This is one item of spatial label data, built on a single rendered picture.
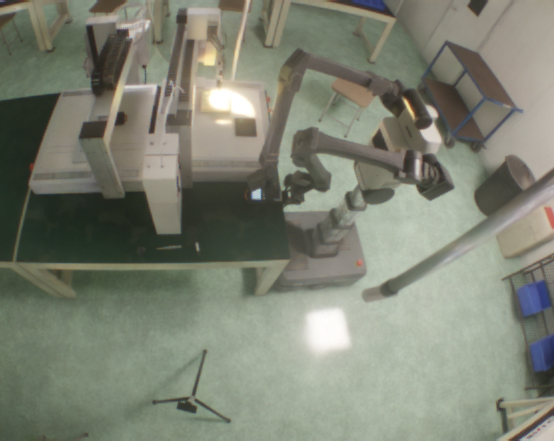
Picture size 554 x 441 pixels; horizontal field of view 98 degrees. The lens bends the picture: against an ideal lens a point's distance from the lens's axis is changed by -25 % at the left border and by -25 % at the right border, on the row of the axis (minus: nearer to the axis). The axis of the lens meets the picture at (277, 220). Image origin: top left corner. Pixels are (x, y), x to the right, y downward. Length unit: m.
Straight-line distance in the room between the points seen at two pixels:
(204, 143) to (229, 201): 0.34
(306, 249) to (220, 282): 0.63
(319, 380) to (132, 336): 1.29
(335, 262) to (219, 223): 0.93
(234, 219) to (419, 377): 1.87
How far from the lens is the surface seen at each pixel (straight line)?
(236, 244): 1.56
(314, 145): 0.98
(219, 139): 1.76
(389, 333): 2.58
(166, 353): 2.21
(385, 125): 1.37
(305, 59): 1.15
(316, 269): 2.15
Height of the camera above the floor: 2.19
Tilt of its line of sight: 61 degrees down
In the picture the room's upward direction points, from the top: 25 degrees clockwise
